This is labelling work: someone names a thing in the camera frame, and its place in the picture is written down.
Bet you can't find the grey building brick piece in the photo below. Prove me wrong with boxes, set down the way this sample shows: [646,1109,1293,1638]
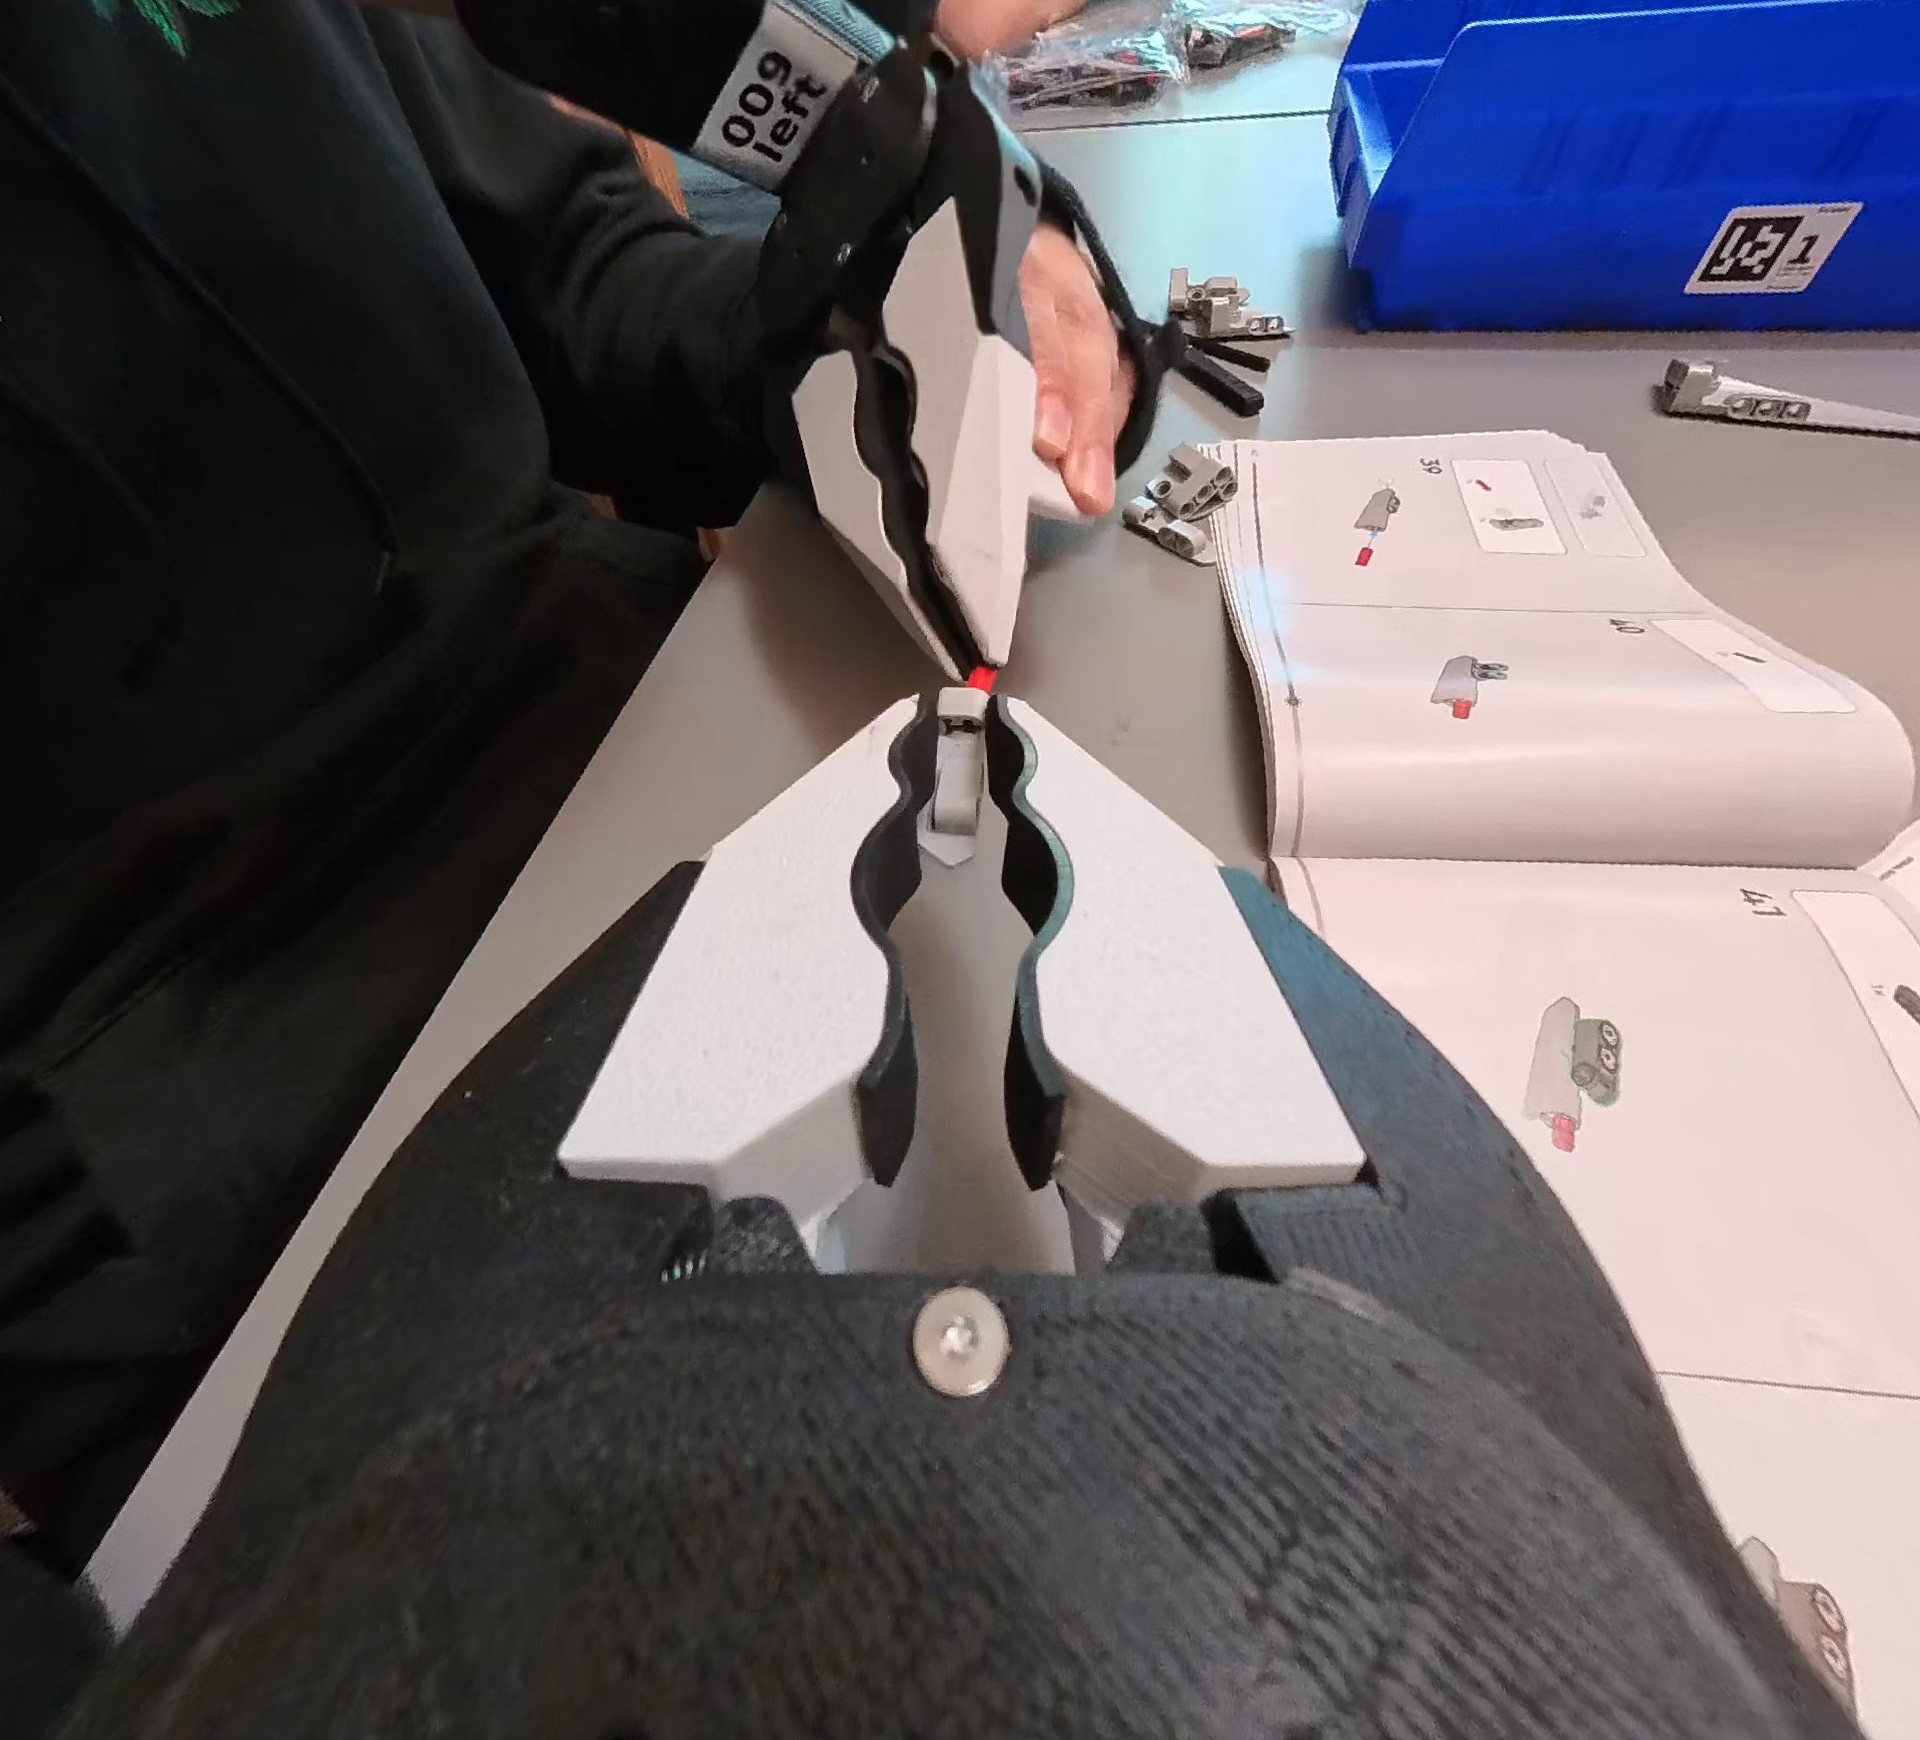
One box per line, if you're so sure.
[918,684,999,866]

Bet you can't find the person's left forearm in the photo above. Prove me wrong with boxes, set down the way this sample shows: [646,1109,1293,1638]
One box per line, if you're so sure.
[509,100,844,538]

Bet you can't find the long grey wedge brick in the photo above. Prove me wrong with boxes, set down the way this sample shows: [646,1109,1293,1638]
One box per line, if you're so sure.
[1655,354,1920,444]

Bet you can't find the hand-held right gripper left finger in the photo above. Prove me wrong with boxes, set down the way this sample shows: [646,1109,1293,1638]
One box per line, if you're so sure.
[553,690,925,1265]

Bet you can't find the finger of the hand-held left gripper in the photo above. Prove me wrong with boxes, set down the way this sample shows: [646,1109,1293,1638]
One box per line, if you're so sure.
[792,339,979,679]
[880,198,1115,662]

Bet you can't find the open instruction booklet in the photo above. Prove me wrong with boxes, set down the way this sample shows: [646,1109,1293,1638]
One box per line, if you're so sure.
[1205,428,1920,1740]

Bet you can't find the bag of black parts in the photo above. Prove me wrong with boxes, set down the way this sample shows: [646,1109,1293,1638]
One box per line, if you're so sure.
[1184,10,1302,66]
[992,10,1205,114]

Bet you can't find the blue bin with white tag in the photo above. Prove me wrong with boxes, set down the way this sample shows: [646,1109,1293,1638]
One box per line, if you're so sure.
[1327,10,1920,336]

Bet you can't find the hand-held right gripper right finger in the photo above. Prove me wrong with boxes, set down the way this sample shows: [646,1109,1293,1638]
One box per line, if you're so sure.
[992,690,1376,1265]

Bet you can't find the grey holed beam bricks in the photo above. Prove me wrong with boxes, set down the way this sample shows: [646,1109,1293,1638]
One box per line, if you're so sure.
[1118,444,1237,564]

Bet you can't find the grey brick assembly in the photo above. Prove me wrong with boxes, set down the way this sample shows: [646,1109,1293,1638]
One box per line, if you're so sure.
[1166,267,1293,345]

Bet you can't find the person's left hand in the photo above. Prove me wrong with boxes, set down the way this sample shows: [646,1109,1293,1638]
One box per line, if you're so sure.
[1029,228,1142,519]

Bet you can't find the grey desk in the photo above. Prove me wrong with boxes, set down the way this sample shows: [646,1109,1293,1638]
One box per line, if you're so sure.
[83,107,1920,1622]

